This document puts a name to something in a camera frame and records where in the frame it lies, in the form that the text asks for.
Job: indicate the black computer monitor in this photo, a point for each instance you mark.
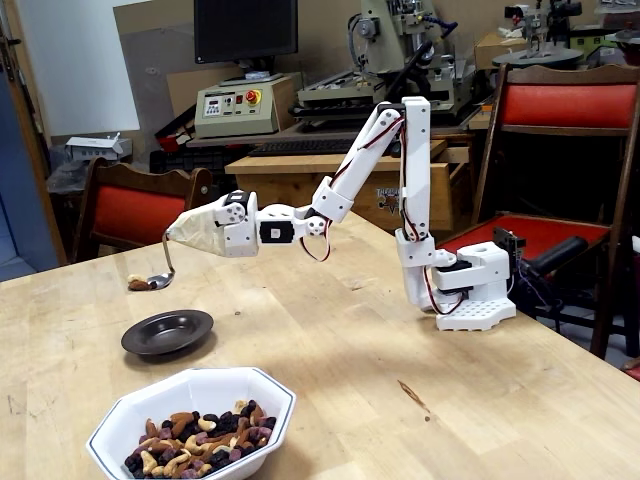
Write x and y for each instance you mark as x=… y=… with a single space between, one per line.
x=245 y=30

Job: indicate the beige milling machine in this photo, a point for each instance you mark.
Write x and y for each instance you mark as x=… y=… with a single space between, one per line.
x=385 y=35

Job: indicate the beige control box red button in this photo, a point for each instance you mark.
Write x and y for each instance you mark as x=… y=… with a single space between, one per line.
x=235 y=115

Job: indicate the scooped nuts portion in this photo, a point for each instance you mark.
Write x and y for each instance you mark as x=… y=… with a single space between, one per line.
x=137 y=284

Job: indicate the brown cardboard sheet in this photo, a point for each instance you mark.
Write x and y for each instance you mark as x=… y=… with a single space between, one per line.
x=150 y=100

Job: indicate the small white plastic device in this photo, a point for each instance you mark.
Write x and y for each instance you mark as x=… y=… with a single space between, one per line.
x=95 y=147

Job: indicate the black plastic crate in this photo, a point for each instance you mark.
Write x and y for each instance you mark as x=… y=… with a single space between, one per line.
x=190 y=160

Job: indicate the wooden folding chair red cushion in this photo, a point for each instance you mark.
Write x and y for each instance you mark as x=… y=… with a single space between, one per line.
x=565 y=105

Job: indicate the brown cardboard box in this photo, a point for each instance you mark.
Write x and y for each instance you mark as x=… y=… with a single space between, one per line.
x=492 y=50

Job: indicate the red object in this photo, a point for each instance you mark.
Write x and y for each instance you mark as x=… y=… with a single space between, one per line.
x=634 y=372

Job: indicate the green box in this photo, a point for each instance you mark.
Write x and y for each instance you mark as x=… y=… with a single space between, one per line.
x=595 y=40

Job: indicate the black keyboard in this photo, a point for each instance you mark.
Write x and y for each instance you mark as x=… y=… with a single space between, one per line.
x=310 y=146

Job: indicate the wooden workbench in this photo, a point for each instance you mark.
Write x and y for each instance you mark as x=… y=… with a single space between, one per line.
x=280 y=185

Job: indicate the black red case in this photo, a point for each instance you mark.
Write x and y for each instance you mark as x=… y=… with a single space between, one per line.
x=175 y=137

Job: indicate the dark metal dish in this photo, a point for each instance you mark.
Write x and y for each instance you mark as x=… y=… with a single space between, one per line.
x=160 y=332

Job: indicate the black round base machine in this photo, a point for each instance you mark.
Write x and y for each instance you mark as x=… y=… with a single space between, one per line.
x=540 y=57

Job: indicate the white octagonal bowl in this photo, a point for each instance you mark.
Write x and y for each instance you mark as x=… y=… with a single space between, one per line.
x=165 y=395

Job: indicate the robot controller circuit board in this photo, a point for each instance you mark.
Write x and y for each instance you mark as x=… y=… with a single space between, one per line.
x=510 y=241

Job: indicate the mixed nuts and raisins pile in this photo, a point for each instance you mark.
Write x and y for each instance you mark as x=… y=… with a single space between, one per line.
x=200 y=445

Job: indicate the clear plastic bag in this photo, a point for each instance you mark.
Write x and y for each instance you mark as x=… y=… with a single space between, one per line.
x=65 y=177

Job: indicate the white board panel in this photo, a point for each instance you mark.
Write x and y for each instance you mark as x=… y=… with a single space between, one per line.
x=75 y=65

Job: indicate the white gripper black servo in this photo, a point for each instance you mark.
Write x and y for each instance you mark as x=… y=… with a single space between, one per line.
x=235 y=240

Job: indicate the bent metal spoon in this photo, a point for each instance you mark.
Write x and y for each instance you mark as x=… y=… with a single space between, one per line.
x=162 y=281

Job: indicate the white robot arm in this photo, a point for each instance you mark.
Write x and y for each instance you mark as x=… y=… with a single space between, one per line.
x=415 y=150

